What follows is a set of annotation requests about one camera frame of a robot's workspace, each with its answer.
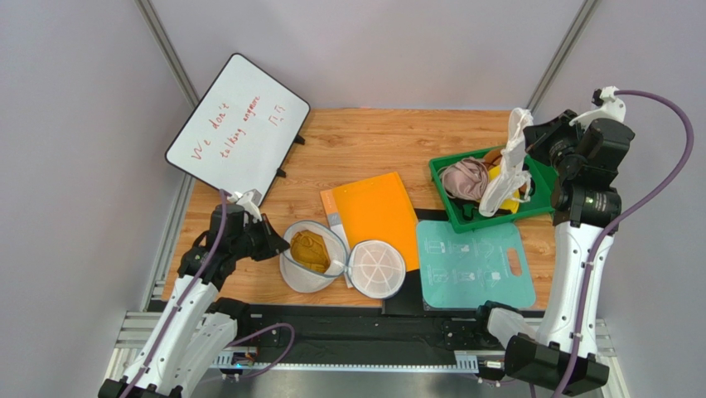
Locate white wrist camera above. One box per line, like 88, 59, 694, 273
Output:
231, 189, 263, 221
569, 86, 626, 129

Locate white mesh laundry bag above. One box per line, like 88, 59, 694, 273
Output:
279, 221, 406, 299

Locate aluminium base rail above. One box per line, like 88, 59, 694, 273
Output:
114, 311, 617, 373

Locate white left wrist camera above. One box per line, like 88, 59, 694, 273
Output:
231, 189, 263, 221

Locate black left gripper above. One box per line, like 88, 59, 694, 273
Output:
231, 213, 291, 261

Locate brown bra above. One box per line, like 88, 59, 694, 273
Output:
482, 148, 535, 197

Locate white bra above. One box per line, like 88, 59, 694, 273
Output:
479, 108, 534, 217

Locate black mat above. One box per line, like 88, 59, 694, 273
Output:
381, 207, 481, 318

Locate green plastic tray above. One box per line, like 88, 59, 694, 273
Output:
428, 147, 557, 233

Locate pink bra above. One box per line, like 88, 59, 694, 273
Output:
438, 157, 490, 201

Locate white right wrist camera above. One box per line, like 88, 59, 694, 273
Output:
569, 86, 626, 129

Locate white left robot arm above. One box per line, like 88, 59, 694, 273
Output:
98, 198, 289, 397

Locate teal cutting board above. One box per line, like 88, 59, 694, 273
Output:
416, 221, 536, 309

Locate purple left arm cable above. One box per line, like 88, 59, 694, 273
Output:
118, 189, 295, 398

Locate white whiteboard with red writing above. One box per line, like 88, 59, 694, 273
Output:
165, 53, 311, 197

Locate orange plastic folder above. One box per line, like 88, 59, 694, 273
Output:
320, 172, 420, 271

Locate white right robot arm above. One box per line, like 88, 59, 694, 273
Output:
476, 109, 635, 396

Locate mustard yellow bra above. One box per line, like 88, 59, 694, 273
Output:
290, 230, 331, 274

